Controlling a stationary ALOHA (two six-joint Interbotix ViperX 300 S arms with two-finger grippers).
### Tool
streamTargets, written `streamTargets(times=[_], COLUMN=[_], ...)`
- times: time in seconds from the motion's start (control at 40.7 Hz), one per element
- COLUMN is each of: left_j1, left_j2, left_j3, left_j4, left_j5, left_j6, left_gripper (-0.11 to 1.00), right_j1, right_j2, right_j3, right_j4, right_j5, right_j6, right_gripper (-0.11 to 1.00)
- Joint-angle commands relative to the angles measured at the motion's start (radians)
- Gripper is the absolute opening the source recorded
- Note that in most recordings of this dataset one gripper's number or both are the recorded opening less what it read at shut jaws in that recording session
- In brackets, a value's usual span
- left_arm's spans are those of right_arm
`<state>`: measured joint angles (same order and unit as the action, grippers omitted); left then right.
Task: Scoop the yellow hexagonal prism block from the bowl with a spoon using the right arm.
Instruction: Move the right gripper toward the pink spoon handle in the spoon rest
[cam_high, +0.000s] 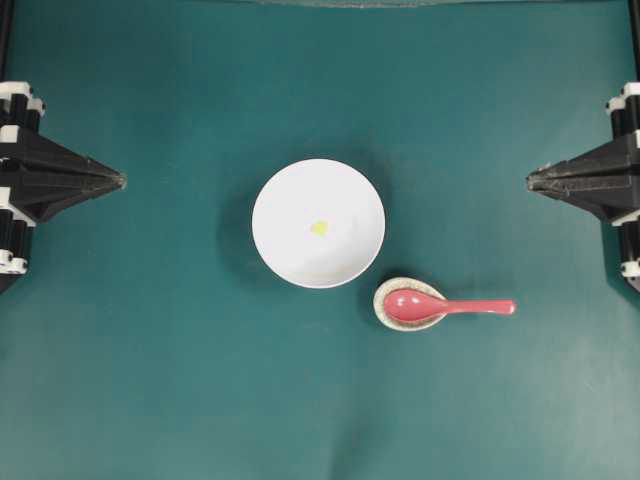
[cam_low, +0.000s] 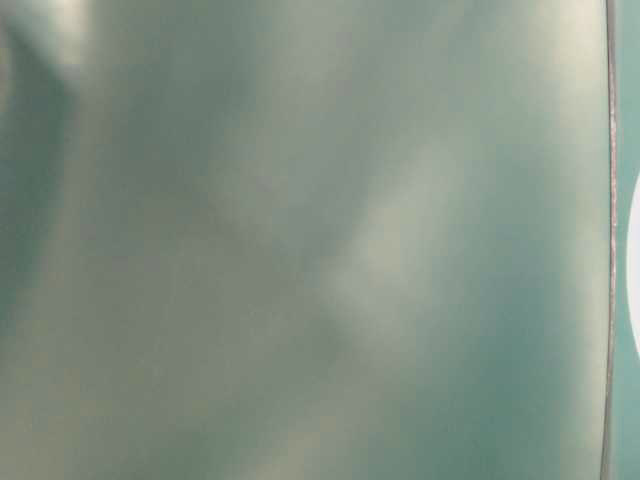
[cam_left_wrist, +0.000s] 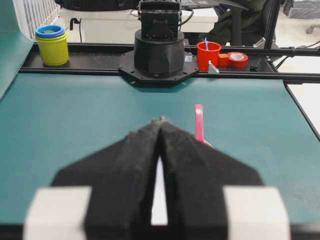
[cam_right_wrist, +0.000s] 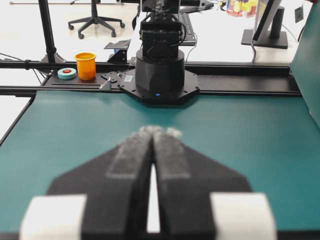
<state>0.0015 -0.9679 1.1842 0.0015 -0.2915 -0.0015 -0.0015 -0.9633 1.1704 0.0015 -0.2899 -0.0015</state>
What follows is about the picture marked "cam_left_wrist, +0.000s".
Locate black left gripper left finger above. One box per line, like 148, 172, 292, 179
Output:
51, 120, 160, 232

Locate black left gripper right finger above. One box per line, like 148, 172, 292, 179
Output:
159, 122, 263, 232

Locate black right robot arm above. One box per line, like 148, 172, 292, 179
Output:
121, 0, 263, 238

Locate orange red block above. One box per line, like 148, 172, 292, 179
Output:
218, 53, 229, 67

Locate green table mat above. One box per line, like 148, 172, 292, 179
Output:
0, 0, 320, 227

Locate red plastic cup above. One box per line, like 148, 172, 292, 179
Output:
196, 41, 222, 72

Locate red tape roll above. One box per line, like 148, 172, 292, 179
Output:
227, 52, 249, 68

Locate blue stick in cup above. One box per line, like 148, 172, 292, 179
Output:
204, 37, 209, 51

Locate yellow green stacked cups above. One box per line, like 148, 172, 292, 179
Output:
35, 24, 69, 67

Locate black office chair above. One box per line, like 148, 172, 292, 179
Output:
200, 0, 280, 46

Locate silver corner bracket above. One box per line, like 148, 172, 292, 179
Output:
208, 60, 220, 75

